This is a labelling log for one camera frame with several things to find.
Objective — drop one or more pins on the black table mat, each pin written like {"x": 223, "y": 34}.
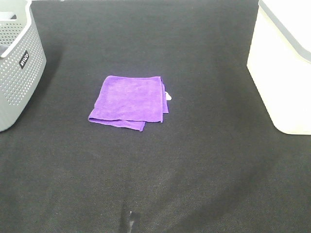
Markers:
{"x": 216, "y": 164}

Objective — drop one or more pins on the white plastic basket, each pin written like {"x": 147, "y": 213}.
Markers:
{"x": 279, "y": 62}

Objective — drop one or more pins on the purple towel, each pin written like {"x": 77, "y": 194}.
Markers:
{"x": 128, "y": 102}

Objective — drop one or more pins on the grey perforated plastic basket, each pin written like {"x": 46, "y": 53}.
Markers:
{"x": 22, "y": 59}

